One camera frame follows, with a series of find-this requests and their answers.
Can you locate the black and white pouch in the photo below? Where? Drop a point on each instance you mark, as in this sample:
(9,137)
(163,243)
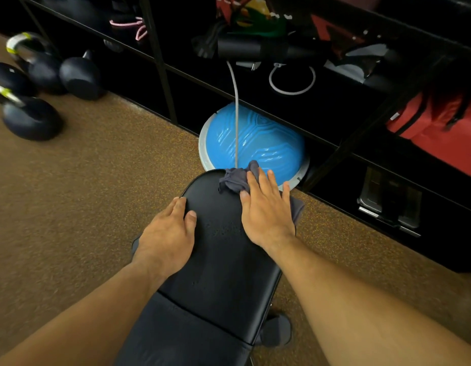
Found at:
(353,70)

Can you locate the black foam roller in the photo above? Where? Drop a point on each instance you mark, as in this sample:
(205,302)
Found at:
(239,47)

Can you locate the small silver clip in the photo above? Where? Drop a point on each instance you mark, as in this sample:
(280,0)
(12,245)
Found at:
(247,65)

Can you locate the pink band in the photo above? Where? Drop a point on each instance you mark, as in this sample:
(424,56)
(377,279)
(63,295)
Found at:
(138,23)

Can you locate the person's right hand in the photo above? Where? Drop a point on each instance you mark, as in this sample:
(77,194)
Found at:
(266,213)

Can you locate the black storage shelf rack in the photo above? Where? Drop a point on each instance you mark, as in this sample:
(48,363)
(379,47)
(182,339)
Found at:
(158,64)

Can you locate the blue balance trainer dome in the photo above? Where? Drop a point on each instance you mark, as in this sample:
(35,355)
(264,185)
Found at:
(258,141)

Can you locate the black padded workout bench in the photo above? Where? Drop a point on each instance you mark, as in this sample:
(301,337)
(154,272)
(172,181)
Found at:
(220,270)

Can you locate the person's right forearm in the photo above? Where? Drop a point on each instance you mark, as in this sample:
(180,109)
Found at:
(353,312)

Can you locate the red bag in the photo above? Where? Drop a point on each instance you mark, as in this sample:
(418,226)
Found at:
(441,133)

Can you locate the dark round weight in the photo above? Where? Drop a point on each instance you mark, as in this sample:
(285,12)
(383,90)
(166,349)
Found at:
(113,46)

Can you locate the person's left hand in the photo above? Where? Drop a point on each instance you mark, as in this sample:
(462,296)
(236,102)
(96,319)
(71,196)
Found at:
(163,243)

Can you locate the dark grey cleaning cloth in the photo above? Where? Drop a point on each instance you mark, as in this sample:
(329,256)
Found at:
(233,179)

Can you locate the person's left forearm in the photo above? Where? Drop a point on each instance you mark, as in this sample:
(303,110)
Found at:
(86,324)

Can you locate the green yellow red fabric item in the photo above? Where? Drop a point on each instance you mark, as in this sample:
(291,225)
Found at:
(258,22)

